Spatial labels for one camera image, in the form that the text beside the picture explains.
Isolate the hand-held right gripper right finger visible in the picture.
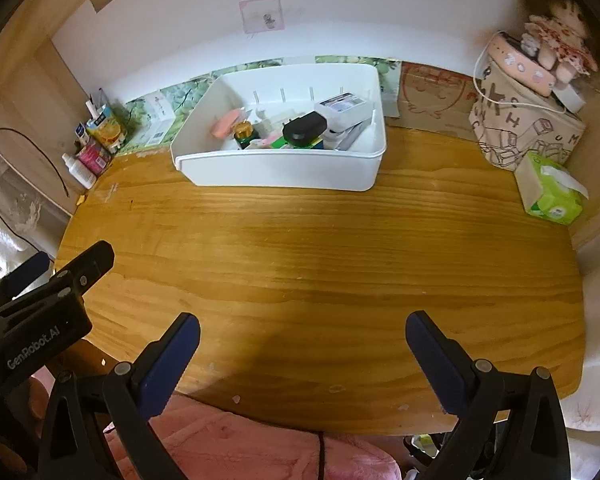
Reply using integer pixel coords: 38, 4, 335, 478
405, 310, 571, 480

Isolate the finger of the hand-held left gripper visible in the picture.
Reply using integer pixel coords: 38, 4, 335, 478
0, 240, 116, 323
0, 251, 51, 311

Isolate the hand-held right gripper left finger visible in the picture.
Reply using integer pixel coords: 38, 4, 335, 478
37, 311, 202, 480

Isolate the round pink compact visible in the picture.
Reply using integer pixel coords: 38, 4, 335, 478
210, 109, 246, 140

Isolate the green bottle with gold cap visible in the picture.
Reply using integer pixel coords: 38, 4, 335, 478
233, 122, 261, 151

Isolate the white plastic storage bin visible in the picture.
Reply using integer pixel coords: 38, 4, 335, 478
170, 62, 388, 192

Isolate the clear plastic container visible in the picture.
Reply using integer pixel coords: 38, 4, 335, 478
252, 105, 288, 138

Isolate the small white camera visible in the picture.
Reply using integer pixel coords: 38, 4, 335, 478
325, 122, 371, 152

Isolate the black charger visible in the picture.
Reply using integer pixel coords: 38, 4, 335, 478
282, 112, 328, 148

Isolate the clear box with blue label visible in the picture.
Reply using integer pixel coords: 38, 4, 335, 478
314, 92, 373, 131

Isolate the white cloth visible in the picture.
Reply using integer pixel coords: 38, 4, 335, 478
0, 167, 73, 281

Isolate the white plastic bottle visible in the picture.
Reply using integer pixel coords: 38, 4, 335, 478
61, 153, 97, 191

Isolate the pink can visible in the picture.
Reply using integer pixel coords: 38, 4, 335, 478
77, 141, 113, 177

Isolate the pink blanket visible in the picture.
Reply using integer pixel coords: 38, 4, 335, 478
27, 370, 403, 480

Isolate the orange juice carton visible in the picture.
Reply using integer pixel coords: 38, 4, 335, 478
86, 105, 128, 153

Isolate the white box with barcode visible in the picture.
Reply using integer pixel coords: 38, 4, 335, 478
141, 91, 177, 147

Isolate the green tissue pack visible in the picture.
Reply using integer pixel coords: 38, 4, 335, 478
514, 151, 590, 226

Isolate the beige printed bag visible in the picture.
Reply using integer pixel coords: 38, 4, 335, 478
469, 57, 586, 171

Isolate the brown drawn cardboard sheet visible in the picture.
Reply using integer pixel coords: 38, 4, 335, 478
399, 62, 481, 136

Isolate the white charger block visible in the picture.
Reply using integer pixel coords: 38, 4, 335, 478
552, 85, 587, 113

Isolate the pink case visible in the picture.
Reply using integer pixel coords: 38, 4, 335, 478
487, 32, 568, 97

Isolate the cloth doll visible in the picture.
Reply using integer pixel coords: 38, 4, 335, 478
520, 0, 600, 85

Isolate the thin dark cable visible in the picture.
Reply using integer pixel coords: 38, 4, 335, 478
0, 128, 72, 197

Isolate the white cable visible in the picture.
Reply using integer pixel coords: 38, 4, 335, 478
473, 34, 572, 117

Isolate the pink paper wall note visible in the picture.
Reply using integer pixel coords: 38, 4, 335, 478
239, 0, 284, 35

